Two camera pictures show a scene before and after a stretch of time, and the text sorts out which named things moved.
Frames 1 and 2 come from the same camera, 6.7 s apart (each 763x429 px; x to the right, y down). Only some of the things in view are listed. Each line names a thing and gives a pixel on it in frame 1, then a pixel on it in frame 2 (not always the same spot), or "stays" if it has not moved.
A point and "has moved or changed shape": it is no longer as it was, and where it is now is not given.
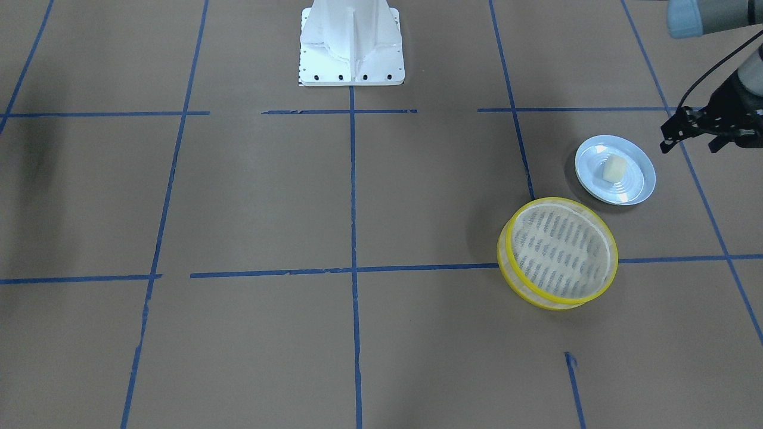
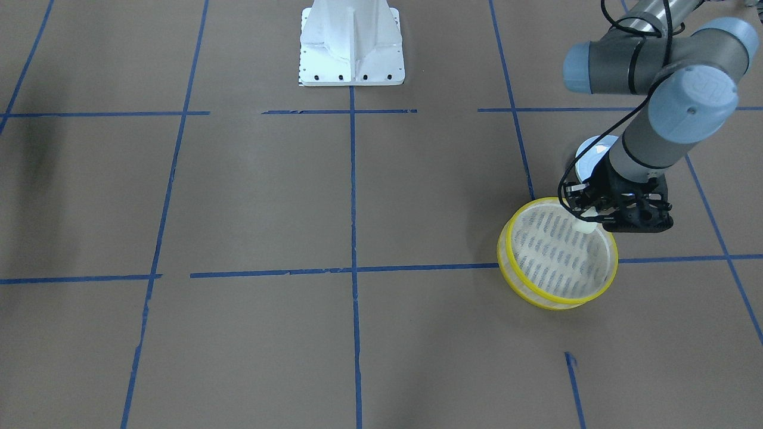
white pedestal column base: (351, 43) stays
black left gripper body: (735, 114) to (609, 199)
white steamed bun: (614, 169) has moved or changed shape
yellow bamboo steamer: (554, 254) stays
